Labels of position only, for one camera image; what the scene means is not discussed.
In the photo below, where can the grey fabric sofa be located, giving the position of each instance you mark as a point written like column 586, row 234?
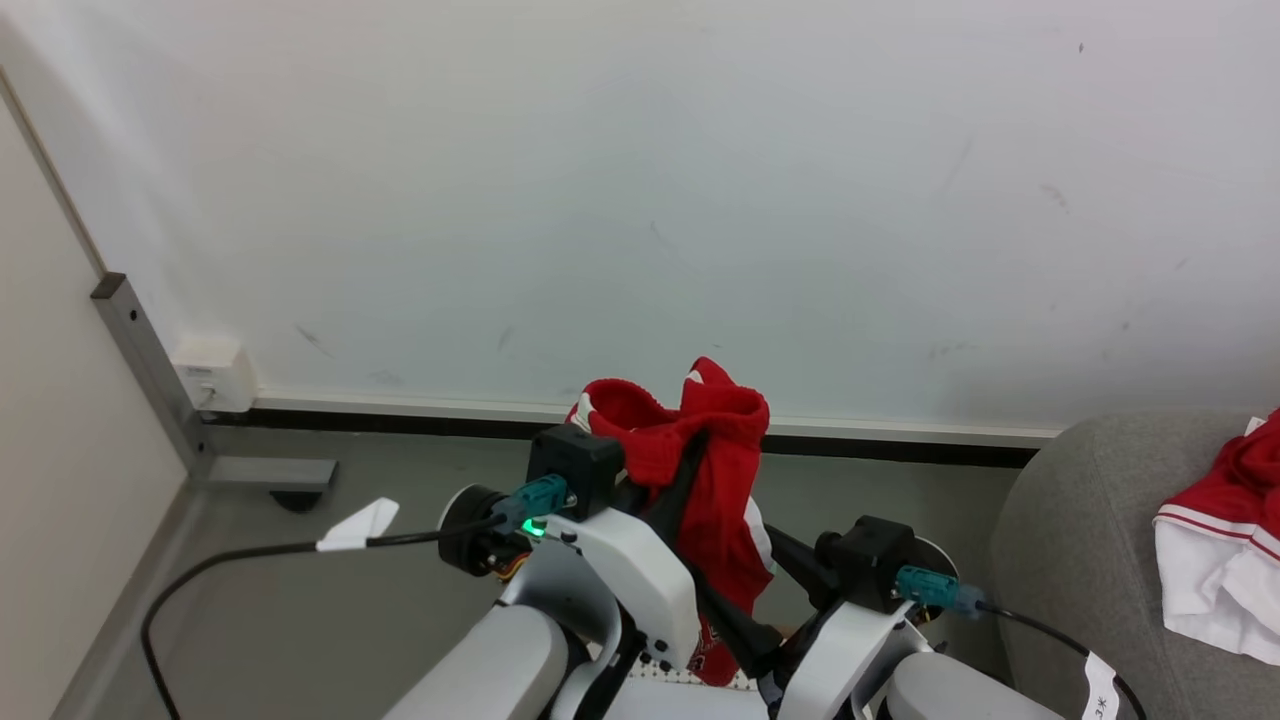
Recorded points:
column 1080, row 540

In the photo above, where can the beige perforated laundry basket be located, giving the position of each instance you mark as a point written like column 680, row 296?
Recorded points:
column 690, row 677

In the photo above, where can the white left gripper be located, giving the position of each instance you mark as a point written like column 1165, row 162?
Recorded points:
column 645, row 580

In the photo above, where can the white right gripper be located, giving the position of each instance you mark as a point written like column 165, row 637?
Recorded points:
column 835, row 660

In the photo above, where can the red white striped-cuff jersey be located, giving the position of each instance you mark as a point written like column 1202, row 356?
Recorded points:
column 1225, row 560

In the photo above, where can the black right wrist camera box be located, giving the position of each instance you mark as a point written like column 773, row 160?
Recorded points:
column 865, row 560

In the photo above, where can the red shorts with white band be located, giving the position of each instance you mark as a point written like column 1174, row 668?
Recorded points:
column 715, row 470

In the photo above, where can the white wall outlet box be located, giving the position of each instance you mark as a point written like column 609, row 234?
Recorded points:
column 215, row 375

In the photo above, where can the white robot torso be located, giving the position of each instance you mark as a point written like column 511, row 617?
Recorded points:
column 690, row 705

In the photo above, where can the black and white baseboard strip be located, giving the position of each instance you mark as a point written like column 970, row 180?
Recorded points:
column 420, row 410

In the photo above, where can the grey metal frame post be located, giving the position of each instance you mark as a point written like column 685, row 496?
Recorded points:
column 150, row 370

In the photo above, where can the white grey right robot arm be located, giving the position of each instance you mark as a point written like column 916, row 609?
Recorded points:
column 960, row 695

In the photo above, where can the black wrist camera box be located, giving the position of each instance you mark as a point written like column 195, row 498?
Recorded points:
column 865, row 560
column 575, row 465

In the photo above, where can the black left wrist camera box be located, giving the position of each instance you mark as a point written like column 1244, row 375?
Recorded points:
column 575, row 465

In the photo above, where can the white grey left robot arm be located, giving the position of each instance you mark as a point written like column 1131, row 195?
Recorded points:
column 500, row 660

